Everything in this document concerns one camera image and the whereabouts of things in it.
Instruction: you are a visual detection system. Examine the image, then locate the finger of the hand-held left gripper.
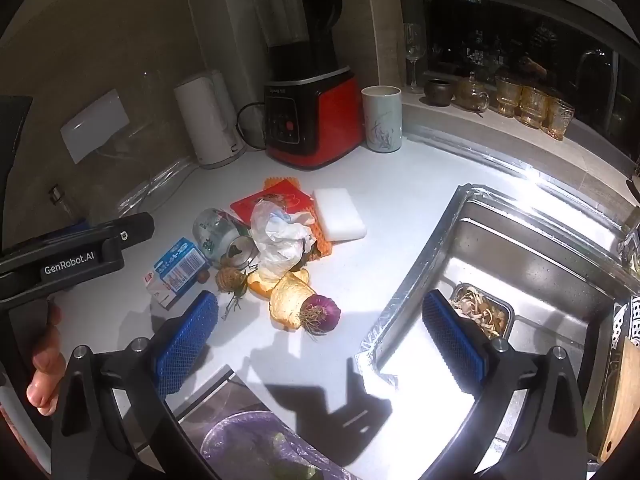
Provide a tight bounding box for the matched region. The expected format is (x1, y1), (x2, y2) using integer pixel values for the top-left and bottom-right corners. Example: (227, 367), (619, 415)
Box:
(60, 212), (155, 261)

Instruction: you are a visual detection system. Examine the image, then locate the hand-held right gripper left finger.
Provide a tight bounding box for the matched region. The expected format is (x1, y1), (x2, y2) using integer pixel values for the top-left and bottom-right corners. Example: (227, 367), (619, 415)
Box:
(50, 290), (221, 480)

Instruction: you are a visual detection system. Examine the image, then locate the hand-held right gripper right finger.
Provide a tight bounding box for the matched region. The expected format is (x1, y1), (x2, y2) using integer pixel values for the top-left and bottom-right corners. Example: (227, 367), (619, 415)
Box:
(422, 290), (588, 480)

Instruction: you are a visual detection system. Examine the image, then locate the blue and white carton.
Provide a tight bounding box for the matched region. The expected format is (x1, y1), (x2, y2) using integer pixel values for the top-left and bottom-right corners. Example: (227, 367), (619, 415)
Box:
(145, 237), (210, 310)

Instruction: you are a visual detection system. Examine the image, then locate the beige root bulb with stems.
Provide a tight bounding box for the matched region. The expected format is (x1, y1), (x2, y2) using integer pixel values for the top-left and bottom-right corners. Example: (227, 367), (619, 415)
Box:
(215, 265), (250, 318)

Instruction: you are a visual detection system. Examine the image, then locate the clear glass jar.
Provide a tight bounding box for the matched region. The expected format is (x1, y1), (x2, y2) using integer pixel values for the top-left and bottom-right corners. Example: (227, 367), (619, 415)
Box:
(192, 208), (261, 271)

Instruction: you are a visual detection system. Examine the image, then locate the small orange peel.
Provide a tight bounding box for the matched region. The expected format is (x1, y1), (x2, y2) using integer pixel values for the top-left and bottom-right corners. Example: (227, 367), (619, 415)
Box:
(246, 268), (281, 299)

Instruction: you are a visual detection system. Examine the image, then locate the trash bin with purple bag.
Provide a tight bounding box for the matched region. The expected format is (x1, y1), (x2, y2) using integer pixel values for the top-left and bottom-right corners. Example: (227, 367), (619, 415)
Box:
(200, 410), (351, 480)

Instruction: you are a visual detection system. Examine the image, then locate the large pale orange peel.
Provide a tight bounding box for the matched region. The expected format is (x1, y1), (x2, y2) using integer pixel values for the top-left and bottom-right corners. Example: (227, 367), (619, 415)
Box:
(269, 269), (317, 333)

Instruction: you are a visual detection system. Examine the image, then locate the red onion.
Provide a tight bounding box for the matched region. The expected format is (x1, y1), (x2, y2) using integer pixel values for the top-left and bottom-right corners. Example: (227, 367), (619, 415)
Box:
(298, 294), (342, 336)

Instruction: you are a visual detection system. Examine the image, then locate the white plastic bag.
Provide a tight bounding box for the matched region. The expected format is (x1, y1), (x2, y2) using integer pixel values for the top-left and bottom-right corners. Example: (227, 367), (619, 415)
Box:
(248, 200), (317, 281)

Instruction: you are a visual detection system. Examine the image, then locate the orange foam fruit net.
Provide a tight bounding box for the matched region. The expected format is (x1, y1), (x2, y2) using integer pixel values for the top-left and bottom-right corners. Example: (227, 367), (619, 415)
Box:
(263, 176), (333, 260)

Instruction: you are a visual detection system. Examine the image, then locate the red snack packet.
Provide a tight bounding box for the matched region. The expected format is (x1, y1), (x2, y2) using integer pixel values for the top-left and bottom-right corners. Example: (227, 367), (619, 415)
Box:
(230, 179), (314, 226)

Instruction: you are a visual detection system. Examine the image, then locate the person's left hand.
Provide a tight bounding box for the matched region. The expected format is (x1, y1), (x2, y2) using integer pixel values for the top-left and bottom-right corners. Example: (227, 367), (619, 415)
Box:
(26, 305), (65, 417)

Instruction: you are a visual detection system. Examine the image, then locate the sink strainer with scraps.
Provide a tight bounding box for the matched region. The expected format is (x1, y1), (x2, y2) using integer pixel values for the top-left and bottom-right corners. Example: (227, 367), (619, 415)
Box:
(448, 282), (516, 339)

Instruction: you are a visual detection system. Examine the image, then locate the glass bottle with dark cap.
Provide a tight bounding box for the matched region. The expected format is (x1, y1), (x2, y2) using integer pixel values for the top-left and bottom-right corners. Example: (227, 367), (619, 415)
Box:
(48, 186), (88, 226)

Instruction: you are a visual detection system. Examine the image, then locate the stainless steel sink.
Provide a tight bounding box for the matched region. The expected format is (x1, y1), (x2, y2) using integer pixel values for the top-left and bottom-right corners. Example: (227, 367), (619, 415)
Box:
(355, 183), (640, 461)

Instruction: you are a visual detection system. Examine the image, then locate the white electric kettle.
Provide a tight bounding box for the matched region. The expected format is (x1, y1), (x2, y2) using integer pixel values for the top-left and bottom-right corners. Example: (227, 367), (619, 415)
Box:
(173, 70), (246, 170)

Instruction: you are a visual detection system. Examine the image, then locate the white sponge block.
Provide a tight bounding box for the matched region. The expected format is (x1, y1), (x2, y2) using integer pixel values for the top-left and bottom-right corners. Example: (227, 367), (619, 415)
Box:
(313, 187), (367, 243)

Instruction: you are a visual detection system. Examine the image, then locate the wooden cutting board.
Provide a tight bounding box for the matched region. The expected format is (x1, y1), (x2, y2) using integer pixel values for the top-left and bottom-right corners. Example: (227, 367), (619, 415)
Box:
(587, 335), (640, 456)

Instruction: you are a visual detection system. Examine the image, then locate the perforated metal steamer tray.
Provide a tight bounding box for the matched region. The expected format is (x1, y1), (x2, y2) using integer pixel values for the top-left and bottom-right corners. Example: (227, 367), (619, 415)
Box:
(612, 295), (640, 348)

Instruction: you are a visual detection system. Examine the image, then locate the chrome faucet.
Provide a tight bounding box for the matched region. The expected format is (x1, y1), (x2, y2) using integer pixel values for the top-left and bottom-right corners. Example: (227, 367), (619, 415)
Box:
(618, 220), (640, 268)

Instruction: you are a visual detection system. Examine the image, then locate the red and black blender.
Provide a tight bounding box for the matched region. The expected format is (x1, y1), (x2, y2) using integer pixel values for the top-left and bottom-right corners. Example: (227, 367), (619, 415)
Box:
(241, 0), (364, 171)

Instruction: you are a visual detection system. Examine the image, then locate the white ceramic cup with print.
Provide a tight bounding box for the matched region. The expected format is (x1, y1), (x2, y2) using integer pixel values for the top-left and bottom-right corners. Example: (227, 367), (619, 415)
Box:
(361, 85), (402, 153)

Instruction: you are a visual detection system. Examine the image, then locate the amber drinking glass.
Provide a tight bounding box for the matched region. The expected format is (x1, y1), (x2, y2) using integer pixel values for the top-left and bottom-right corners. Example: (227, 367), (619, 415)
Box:
(495, 76), (523, 118)
(545, 99), (576, 141)
(519, 86), (551, 129)

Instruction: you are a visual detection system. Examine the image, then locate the glass teapot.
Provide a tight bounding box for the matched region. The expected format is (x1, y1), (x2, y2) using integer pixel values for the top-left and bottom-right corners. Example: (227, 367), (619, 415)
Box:
(452, 72), (491, 113)

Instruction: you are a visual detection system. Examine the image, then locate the dark tea cup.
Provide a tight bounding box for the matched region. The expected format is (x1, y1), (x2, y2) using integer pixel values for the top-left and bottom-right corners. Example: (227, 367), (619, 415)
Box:
(424, 78), (455, 107)

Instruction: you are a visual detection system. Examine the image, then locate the clear wine glass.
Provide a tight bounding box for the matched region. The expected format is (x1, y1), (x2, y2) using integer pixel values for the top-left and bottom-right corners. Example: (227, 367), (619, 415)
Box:
(402, 23), (426, 94)

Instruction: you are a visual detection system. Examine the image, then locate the dark window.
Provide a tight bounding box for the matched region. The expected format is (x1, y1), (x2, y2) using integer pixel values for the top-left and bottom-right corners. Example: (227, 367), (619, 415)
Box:
(400, 0), (640, 161)

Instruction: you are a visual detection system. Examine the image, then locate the white wall socket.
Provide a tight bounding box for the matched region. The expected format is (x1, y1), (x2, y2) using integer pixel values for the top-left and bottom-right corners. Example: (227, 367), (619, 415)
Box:
(60, 89), (132, 165)

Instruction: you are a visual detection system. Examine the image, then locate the black blender cable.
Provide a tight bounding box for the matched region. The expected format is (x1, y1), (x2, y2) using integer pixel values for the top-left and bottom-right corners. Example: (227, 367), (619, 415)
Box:
(236, 101), (268, 152)

